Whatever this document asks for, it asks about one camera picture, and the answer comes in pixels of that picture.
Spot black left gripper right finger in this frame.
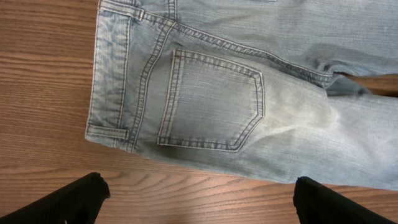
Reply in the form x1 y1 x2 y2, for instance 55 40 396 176
293 176 395 224

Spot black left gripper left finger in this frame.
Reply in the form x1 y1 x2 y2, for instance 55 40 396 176
1 172 110 224

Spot light blue denim shorts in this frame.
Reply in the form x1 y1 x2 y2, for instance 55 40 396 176
85 0 397 190

